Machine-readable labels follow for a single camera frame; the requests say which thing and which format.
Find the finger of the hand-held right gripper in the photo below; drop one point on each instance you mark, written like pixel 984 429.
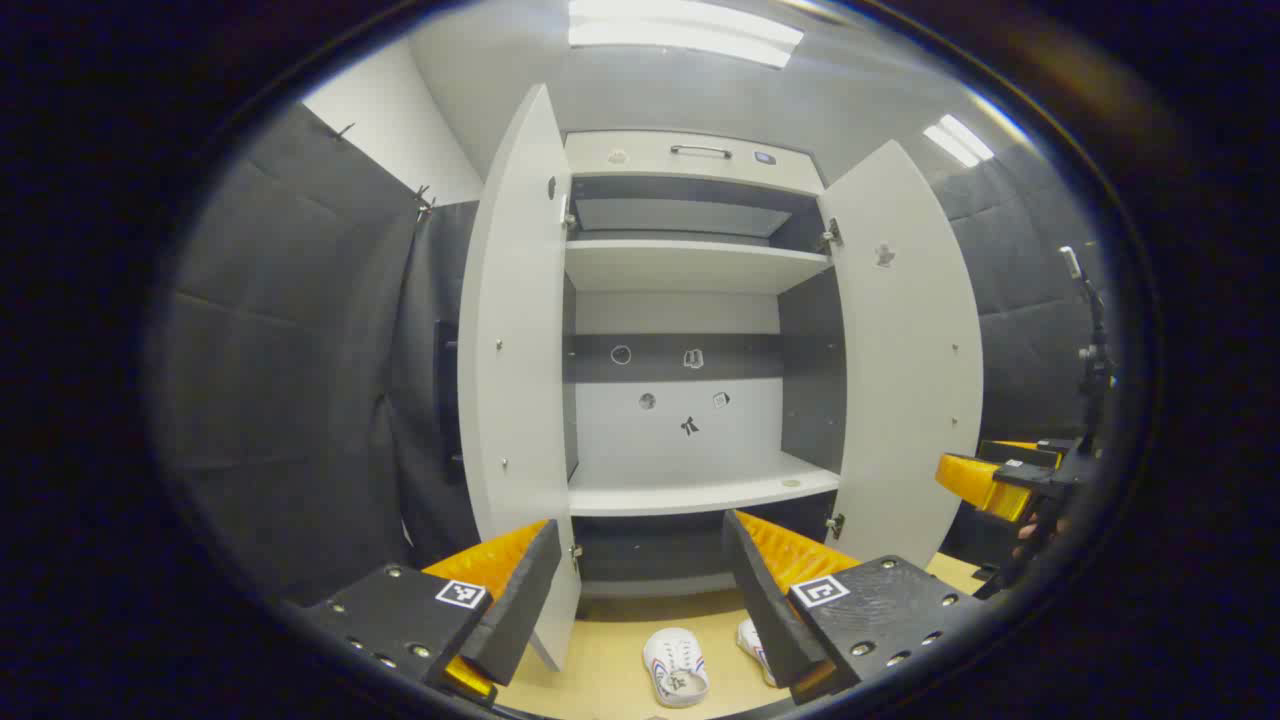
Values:
pixel 1040 450
pixel 975 480

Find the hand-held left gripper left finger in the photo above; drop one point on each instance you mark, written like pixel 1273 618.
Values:
pixel 520 610

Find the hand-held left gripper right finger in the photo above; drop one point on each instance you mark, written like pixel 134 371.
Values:
pixel 765 610

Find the white canvas shoe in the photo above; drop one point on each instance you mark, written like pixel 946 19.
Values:
pixel 752 640
pixel 672 660

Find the white cabinet door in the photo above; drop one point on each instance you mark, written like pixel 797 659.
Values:
pixel 515 350
pixel 905 380

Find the small ceiling light panel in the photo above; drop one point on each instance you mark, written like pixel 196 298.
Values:
pixel 958 140

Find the black backdrop cloth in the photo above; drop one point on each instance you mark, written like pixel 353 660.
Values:
pixel 300 350

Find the large ceiling light panel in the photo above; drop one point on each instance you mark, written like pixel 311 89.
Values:
pixel 680 35

